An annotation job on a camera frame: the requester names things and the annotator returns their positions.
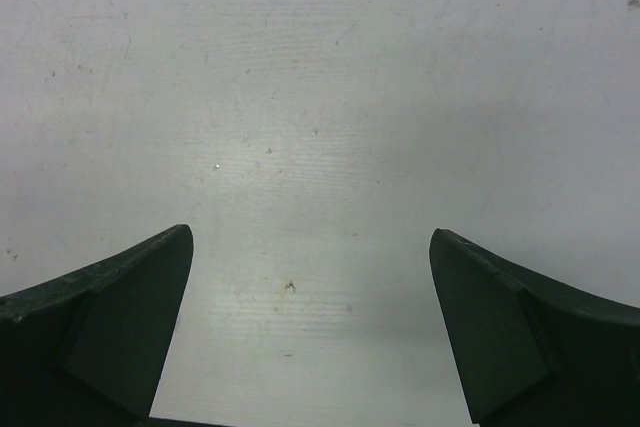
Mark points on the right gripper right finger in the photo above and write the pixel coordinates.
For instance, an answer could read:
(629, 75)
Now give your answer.
(530, 350)

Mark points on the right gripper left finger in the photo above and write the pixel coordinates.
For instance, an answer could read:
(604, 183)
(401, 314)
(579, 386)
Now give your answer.
(88, 348)

